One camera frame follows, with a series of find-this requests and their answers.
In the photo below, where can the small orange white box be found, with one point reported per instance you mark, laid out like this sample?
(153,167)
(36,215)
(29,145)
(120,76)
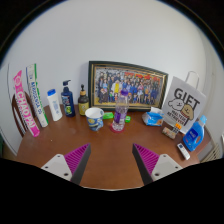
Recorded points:
(177,127)

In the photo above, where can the blue yellow painted mug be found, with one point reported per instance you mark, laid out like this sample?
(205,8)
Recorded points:
(95,118)

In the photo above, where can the white remote control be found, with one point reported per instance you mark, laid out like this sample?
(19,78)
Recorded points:
(183,151)

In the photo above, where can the brown yellow-label pump bottle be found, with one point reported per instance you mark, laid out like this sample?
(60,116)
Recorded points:
(83,103)

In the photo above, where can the dark blue pump bottle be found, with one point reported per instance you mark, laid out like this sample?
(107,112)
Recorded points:
(68,101)

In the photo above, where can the white panel board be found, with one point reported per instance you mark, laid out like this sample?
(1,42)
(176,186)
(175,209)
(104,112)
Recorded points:
(6,106)

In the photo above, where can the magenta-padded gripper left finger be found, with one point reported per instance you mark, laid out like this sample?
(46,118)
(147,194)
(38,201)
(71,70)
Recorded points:
(60,166)

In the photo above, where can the white paper gift bag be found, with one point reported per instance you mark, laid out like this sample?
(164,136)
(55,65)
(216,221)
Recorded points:
(183,103)

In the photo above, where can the clear purple-capped water bottle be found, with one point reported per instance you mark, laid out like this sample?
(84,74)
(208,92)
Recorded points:
(120,111)

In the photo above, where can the white blue-capped lotion bottle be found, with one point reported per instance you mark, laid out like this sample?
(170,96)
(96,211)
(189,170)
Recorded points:
(55,106)

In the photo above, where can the white green cardboard tube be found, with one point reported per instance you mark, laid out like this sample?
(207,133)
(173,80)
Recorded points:
(37,96)

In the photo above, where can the framed group photo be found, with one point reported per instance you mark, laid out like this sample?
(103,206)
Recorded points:
(106,83)

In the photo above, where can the blue detergent bottle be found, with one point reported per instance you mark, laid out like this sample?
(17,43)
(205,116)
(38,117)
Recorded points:
(194,135)

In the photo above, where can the pink cardboard tube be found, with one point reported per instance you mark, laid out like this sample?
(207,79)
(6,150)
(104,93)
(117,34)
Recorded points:
(26,106)

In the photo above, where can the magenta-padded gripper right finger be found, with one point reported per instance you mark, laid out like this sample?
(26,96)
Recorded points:
(163,166)

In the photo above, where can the small brown snack pack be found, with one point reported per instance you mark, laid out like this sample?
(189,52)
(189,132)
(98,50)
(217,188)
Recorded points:
(169,132)

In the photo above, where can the white radiator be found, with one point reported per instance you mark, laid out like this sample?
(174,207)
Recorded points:
(212,153)

